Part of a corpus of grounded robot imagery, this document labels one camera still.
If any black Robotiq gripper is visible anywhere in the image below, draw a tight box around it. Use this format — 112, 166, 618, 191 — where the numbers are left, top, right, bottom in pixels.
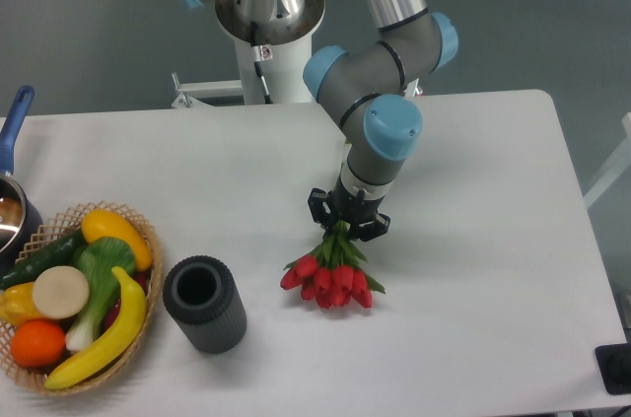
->
308, 178, 390, 242

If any red tulip bouquet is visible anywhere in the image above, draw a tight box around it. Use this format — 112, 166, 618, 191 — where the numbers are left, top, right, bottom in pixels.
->
279, 137, 386, 310

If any dark grey ribbed vase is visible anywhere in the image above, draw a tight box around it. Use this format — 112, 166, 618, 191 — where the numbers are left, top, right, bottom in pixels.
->
163, 255, 247, 354

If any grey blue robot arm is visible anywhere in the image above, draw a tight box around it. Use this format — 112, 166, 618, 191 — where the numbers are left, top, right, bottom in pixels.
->
183, 0, 458, 242

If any red fruit in basket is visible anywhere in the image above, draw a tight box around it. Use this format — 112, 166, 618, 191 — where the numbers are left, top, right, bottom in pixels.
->
102, 272, 149, 332

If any yellow banana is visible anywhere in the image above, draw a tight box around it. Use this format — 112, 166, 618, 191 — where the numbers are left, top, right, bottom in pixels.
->
44, 266, 147, 390

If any yellow squash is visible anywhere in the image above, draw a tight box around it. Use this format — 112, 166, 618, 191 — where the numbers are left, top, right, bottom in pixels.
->
81, 209, 153, 272

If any green bok choy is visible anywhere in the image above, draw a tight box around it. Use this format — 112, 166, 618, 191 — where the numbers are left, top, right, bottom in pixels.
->
65, 237, 136, 354

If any woven wicker basket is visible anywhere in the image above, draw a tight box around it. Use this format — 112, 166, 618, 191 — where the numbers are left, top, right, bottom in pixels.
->
1, 201, 163, 396

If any green cucumber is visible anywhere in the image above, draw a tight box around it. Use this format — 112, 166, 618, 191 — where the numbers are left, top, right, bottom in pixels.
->
1, 229, 87, 291

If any beige round disc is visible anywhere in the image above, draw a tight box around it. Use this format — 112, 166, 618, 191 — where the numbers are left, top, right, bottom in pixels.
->
32, 266, 90, 319

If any black device at edge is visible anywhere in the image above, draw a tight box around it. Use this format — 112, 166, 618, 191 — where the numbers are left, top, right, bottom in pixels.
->
595, 343, 631, 395

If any orange fruit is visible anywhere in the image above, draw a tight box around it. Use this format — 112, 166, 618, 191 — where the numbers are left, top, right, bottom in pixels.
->
10, 319, 65, 368

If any yellow bell pepper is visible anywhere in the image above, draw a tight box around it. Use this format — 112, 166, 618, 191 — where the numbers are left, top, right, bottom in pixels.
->
1, 282, 44, 327

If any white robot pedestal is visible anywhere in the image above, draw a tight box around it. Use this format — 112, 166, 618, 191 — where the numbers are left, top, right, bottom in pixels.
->
170, 0, 352, 109

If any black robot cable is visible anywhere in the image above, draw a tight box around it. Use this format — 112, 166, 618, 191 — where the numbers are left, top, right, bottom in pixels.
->
248, 21, 274, 105

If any white frame at right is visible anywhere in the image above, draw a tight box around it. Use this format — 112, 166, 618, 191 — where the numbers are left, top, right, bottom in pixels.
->
583, 112, 630, 209

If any blue handled saucepan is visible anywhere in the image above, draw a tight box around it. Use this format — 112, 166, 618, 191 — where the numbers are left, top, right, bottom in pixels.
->
1, 86, 42, 276

